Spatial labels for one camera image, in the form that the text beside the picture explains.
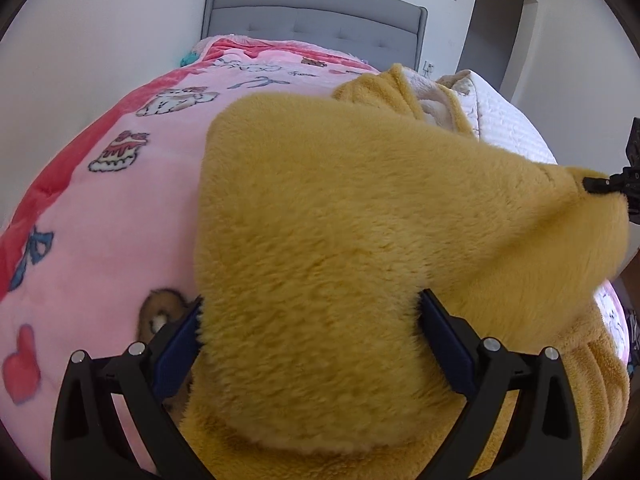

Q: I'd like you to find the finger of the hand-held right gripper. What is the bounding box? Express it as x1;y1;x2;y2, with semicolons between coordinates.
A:
584;174;630;196

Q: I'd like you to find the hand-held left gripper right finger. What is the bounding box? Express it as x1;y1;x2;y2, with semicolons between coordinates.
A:
417;287;584;480

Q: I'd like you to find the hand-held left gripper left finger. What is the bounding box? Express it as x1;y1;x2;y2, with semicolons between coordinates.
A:
50;294;217;480

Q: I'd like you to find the yellow fleece garment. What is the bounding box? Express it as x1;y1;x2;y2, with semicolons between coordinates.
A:
167;63;632;480

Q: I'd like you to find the white quilted cover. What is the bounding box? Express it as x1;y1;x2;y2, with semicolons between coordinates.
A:
402;67;560;166

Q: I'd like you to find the pink printed blanket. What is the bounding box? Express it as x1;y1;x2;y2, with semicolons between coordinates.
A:
0;35;632;416

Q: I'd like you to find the grey door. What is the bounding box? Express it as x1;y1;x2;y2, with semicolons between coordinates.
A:
455;0;540;96

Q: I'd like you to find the grey padded headboard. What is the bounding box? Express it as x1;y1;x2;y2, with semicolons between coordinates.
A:
200;0;429;70

